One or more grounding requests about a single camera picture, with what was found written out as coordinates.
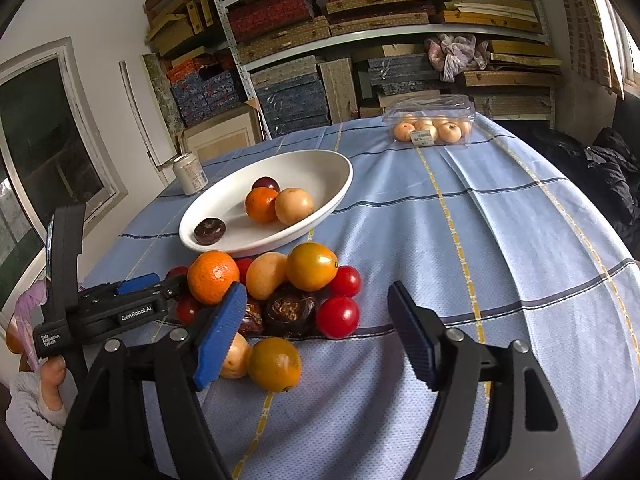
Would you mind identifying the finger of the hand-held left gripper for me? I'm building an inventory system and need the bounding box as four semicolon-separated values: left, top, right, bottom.
145;276;188;303
116;272;161;297

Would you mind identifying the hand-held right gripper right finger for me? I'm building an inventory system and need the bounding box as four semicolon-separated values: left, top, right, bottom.
387;281;583;480

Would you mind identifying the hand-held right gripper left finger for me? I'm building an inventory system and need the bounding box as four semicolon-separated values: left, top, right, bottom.
52;282;248;480

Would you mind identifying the tan round fruit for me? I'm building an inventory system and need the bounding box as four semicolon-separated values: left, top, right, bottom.
219;332;252;380
274;187;315;226

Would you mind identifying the large orange tangerine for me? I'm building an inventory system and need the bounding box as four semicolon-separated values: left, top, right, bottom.
187;250;241;306

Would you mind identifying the yellow orange round fruit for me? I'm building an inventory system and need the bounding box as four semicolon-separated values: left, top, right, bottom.
285;242;339;292
247;337;303;393

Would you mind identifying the white oval bowl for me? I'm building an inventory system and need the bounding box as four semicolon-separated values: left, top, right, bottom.
178;150;354;258

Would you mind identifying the person's left hand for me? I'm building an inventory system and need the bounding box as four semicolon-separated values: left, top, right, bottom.
39;357;68;413

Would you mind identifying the dark water chestnut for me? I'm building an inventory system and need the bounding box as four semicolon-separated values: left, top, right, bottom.
194;217;227;245
263;284;321;337
237;297;266;338

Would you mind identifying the pink cloth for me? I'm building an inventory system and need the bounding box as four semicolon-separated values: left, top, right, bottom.
12;280;51;361

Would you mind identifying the tan oval fruit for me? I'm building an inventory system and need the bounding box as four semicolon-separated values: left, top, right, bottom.
245;252;289;301

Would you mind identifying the brown wooden chair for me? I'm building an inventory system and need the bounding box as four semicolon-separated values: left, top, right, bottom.
5;320;38;373

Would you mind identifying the blue checked tablecloth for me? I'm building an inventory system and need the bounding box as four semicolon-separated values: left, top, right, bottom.
80;110;640;480

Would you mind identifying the white drink can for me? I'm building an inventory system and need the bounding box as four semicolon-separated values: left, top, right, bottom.
172;152;207;196

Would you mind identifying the deep orange tangerine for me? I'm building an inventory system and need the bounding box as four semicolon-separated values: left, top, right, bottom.
244;186;280;224

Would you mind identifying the beige cardboard box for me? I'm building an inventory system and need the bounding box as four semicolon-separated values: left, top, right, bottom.
177;105;266;163

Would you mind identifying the white wooden slat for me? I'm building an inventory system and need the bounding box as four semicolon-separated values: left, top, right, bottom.
119;60;176;173

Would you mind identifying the dark glass window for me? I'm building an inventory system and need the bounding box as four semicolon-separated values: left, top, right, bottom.
0;37;123;311

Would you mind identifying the grey mottled board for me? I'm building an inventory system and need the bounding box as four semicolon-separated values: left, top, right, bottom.
142;52;186;133

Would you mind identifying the pile of blue floral boxes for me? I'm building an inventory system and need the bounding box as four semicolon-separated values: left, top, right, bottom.
167;57;251;128

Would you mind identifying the clear clamshell fruit box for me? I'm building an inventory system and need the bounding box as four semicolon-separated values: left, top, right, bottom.
382;94;476;148

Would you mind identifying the black jacket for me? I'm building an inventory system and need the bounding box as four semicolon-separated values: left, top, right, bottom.
500;120;640;261

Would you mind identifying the metal shelf rack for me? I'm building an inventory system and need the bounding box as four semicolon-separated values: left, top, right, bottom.
202;0;563;136

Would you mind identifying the pink plastic bag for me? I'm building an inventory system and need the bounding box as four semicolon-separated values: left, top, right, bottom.
425;32;493;83

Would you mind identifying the bright window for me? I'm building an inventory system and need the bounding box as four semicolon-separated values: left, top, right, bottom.
580;0;640;101

